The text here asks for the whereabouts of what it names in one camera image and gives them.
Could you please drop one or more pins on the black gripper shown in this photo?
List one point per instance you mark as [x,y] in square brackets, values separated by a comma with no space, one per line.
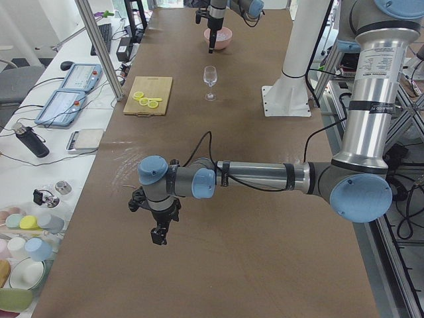
[163,216]
[214,24]

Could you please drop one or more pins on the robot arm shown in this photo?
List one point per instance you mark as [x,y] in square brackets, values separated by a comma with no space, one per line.
[214,13]
[354,182]

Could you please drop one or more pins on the pile of clear ice cubes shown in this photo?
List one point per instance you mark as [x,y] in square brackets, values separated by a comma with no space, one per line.
[223,35]

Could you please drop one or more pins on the clear wine glass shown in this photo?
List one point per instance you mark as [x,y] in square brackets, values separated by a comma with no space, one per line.
[210,78]

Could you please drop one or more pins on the pink bowl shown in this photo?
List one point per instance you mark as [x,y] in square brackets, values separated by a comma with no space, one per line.
[219,45]

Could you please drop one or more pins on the wooden cutting board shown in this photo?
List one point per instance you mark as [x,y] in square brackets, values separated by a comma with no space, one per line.
[151,86]

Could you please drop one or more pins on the black power box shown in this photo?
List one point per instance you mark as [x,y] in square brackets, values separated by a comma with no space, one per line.
[126,49]

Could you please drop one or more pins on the lemon slice middle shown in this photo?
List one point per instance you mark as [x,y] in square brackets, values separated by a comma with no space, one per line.
[144,101]

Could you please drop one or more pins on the lemon slice far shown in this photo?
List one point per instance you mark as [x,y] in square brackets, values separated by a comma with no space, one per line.
[138,95]

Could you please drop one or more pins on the steel cup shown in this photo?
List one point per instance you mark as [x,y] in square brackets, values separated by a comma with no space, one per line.
[63,187]

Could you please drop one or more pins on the black keyboard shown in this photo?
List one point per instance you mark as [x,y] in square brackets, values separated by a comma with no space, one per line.
[106,33]

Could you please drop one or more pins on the white kitchen scale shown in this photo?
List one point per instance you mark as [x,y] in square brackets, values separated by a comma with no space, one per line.
[84,140]

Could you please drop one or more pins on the blue teach pendant far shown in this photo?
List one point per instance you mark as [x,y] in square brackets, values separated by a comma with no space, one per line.
[82,77]

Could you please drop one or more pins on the blue teach pendant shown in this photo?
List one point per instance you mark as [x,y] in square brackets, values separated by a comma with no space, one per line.
[82,77]
[61,109]

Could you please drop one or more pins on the black computer mouse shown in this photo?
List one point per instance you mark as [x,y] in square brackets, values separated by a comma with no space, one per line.
[66,65]

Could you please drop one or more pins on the blue teach pendant near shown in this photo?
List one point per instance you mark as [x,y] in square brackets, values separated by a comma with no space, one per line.
[61,109]

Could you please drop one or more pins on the black water bottle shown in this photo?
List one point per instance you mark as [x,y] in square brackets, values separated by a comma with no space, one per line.
[31,140]

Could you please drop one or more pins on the grey office chair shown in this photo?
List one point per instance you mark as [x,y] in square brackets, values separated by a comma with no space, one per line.
[16,82]

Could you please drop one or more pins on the lemon slice near handle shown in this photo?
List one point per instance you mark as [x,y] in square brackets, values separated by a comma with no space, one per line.
[152,104]

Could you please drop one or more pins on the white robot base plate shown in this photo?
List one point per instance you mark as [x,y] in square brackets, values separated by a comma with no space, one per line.
[288,97]

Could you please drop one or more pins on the aluminium frame post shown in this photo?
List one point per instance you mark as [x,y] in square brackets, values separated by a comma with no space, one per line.
[100,47]

